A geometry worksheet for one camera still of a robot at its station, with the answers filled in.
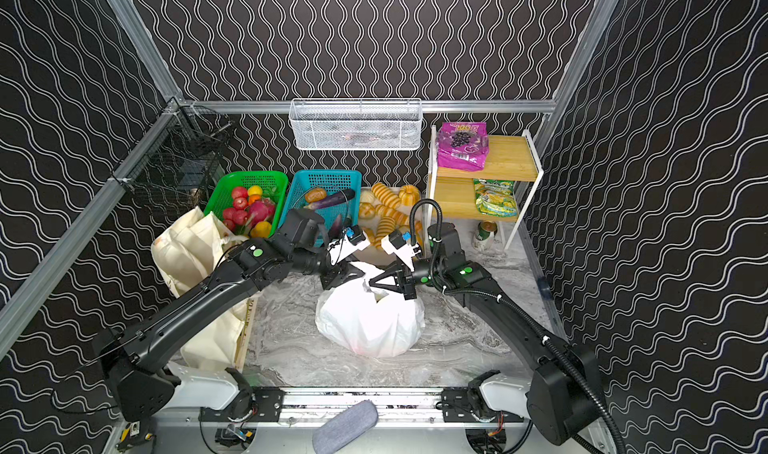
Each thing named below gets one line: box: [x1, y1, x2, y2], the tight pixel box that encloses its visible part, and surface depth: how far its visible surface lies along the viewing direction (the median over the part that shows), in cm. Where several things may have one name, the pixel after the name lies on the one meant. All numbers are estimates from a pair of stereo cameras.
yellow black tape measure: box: [116, 422, 133, 452], surface depth 69 cm
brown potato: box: [304, 188, 327, 203], surface depth 119 cm
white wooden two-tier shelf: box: [426, 125, 545, 253], surface depth 86 cm
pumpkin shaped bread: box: [399, 184, 421, 206], surface depth 119 cm
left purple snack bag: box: [437, 122, 489, 172], surface depth 83 cm
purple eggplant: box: [304, 189, 356, 210], surface depth 118 cm
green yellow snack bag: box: [474, 178, 518, 217], surface depth 97 cm
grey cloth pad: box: [312, 399, 378, 454], surface depth 70 cm
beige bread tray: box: [359, 187, 423, 258], surface depth 115 cm
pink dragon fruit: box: [249, 199, 275, 227], surface depth 109 cm
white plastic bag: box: [316, 262, 426, 358], surface depth 73 cm
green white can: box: [477, 220, 498, 245], surface depth 99 cm
